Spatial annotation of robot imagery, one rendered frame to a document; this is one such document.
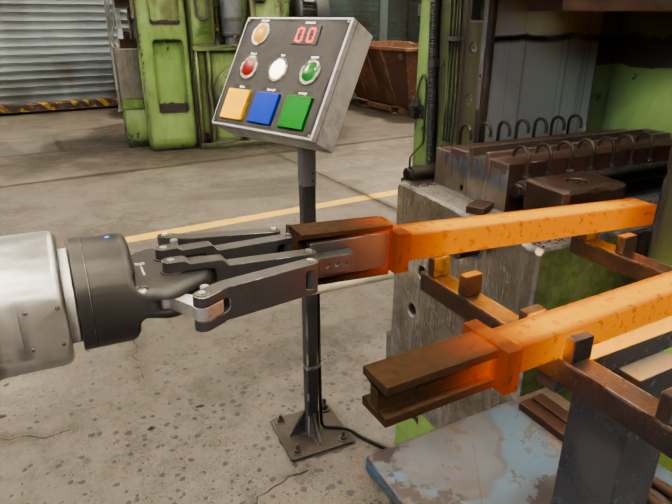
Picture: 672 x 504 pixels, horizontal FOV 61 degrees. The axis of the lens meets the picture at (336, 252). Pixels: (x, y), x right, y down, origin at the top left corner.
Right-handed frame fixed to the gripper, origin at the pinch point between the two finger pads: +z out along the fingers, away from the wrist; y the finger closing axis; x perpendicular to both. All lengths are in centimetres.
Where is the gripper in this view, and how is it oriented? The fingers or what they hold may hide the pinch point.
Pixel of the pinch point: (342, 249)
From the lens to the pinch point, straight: 46.5
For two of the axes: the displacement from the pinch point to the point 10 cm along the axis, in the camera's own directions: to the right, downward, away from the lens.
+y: 4.5, 3.5, -8.2
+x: 0.2, -9.3, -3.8
